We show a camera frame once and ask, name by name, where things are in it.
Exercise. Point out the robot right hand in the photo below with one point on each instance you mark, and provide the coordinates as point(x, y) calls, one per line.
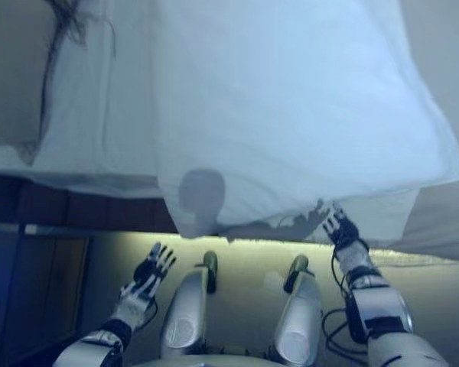
point(346, 231)

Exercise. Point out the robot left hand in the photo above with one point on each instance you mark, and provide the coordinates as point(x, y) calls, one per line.
point(137, 294)

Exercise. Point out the white duvet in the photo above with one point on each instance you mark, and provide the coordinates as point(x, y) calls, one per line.
point(271, 95)

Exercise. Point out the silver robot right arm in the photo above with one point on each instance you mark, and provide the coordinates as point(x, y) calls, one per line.
point(382, 306)

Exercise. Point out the beige bed runner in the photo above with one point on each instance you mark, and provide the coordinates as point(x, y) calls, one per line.
point(443, 221)

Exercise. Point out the white bed sheet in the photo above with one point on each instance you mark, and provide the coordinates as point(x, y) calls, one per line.
point(99, 114)

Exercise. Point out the silver robot left leg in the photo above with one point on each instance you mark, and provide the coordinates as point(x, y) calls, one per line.
point(183, 313)

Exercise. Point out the silver robot leg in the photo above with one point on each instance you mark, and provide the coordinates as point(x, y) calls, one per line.
point(298, 317)
point(183, 313)

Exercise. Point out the dark robot right foot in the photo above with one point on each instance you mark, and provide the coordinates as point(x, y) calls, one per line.
point(298, 265)

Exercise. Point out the dark robot foot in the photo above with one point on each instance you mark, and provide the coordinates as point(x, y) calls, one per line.
point(298, 265)
point(211, 267)

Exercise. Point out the grey striped rug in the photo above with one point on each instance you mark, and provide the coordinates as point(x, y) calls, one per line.
point(405, 257)

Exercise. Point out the dark robot left foot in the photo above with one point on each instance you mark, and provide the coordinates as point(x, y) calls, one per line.
point(211, 267)

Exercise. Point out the silver robot right leg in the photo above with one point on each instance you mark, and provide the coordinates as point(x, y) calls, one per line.
point(298, 317)

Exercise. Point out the grey fringed throw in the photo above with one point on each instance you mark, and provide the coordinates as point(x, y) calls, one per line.
point(67, 23)

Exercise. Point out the dark brown bed frame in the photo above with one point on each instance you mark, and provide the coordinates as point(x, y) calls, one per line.
point(80, 210)

